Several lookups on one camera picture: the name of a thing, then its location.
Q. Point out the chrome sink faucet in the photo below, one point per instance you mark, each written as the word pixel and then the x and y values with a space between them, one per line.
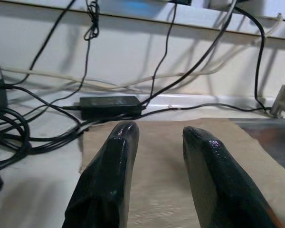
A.
pixel 281 99

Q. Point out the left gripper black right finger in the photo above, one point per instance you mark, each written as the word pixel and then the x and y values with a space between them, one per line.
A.
pixel 216 180

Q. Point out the black power adapter brick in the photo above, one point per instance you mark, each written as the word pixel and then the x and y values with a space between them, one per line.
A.
pixel 109 104

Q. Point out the beige woven placemat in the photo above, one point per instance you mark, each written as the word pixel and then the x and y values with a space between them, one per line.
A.
pixel 159 166

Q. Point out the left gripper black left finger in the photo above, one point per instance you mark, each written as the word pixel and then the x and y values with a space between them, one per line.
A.
pixel 104 178

